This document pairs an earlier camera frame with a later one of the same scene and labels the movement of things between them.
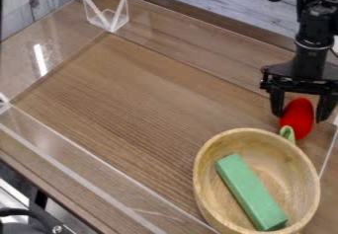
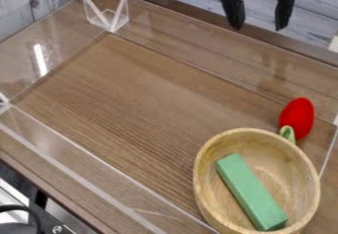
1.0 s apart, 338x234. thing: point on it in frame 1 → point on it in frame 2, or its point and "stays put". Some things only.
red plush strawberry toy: [296, 118] stays put
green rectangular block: [251, 192] stays put
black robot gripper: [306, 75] → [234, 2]
